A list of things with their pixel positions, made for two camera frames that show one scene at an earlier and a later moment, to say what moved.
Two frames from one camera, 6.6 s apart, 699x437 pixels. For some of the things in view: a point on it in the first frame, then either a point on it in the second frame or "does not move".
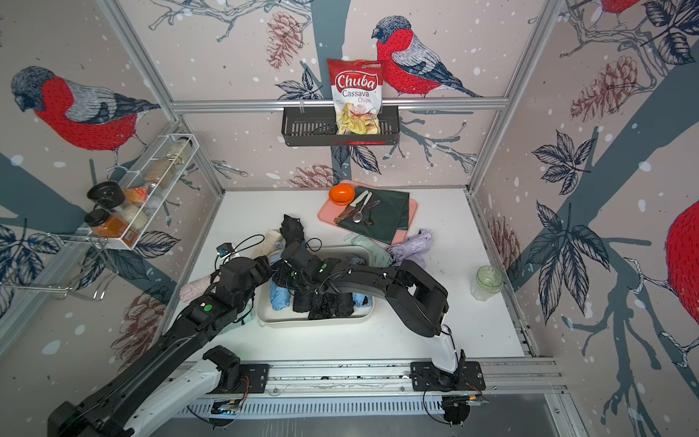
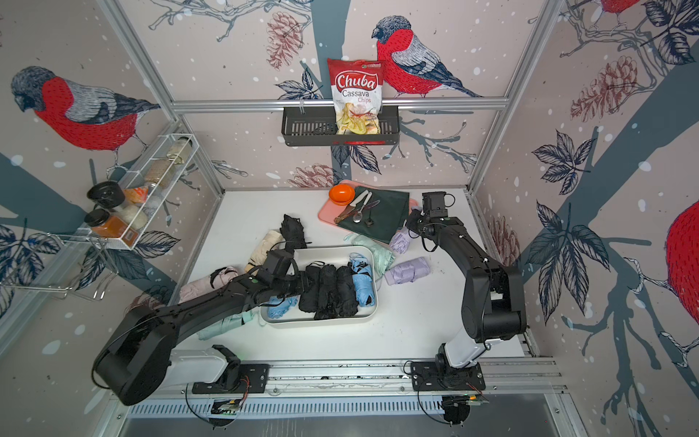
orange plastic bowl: x=341 y=195 does not move
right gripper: x=280 y=272 -> x=410 y=220
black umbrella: x=345 y=304 does not move
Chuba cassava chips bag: x=358 y=90 does not move
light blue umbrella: x=358 y=298 does not move
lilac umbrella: x=411 y=248 -> x=400 y=241
